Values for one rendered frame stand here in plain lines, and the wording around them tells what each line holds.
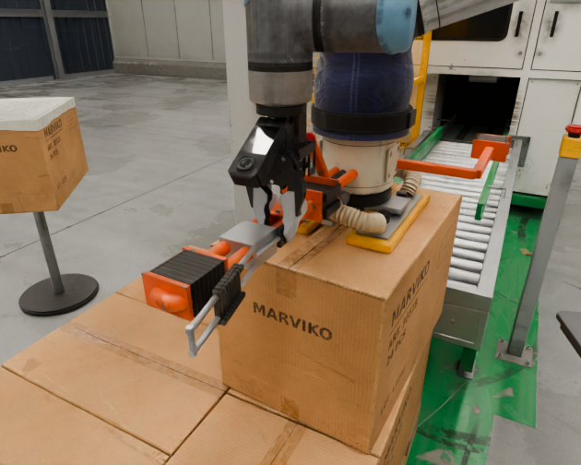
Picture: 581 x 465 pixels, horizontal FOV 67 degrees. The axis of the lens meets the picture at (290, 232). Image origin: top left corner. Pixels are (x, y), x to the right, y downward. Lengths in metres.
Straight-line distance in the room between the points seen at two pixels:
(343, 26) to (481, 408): 1.68
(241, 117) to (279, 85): 1.85
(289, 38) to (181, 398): 0.88
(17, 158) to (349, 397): 1.69
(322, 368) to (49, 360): 0.78
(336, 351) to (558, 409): 1.38
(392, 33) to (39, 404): 1.12
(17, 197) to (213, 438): 1.50
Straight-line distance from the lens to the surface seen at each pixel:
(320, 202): 0.80
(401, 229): 1.01
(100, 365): 1.34
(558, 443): 2.02
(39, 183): 2.19
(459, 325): 1.59
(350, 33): 0.60
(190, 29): 12.88
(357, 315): 0.84
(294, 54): 0.62
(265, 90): 0.62
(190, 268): 0.58
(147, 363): 1.31
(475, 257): 1.90
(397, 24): 0.59
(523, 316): 2.20
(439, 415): 1.94
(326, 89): 0.97
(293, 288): 0.88
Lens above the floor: 1.38
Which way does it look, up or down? 26 degrees down
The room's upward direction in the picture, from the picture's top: straight up
